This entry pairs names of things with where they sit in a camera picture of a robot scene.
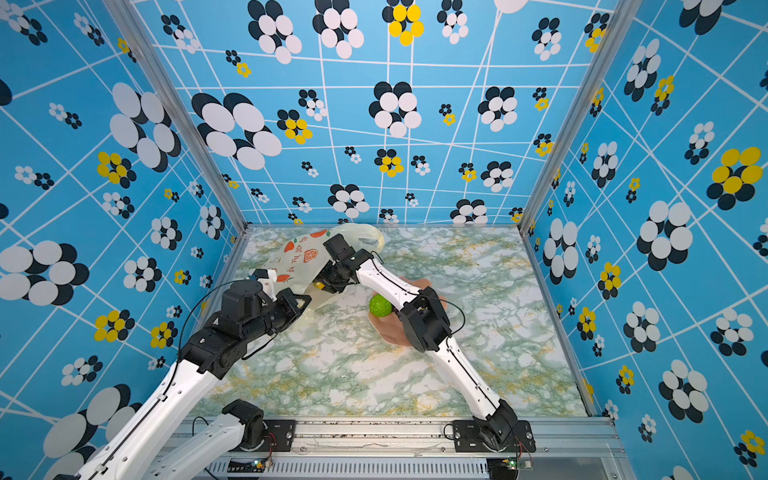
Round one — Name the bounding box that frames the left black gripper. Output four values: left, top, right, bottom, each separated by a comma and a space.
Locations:
243, 288, 313, 345

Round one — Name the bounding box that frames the cream printed plastic bag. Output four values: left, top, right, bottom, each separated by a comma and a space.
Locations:
264, 223, 386, 311

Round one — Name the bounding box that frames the pink scalloped fruit bowl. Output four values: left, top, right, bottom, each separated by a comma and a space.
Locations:
367, 276, 449, 348

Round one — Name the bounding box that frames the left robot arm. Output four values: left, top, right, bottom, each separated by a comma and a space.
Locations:
55, 280, 312, 479

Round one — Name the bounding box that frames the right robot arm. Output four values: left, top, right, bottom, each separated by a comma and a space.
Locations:
317, 234, 522, 452

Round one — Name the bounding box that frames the green lime fruit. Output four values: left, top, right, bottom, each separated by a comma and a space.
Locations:
369, 294, 394, 318

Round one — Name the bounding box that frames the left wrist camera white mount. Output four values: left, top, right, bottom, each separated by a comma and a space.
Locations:
249, 268, 277, 300

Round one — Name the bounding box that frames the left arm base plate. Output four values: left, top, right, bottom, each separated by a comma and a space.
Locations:
234, 419, 297, 453

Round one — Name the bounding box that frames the aluminium front rail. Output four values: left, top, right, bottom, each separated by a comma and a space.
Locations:
113, 415, 637, 480

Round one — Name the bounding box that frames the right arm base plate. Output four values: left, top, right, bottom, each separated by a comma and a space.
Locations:
450, 420, 537, 454

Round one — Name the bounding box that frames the left aluminium corner post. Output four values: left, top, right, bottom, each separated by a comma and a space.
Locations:
101, 0, 250, 232

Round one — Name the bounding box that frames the aluminium corner post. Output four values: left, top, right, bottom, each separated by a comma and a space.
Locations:
519, 0, 642, 233
101, 0, 250, 232

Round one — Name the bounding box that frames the right aluminium corner post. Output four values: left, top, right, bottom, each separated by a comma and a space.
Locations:
519, 0, 642, 233

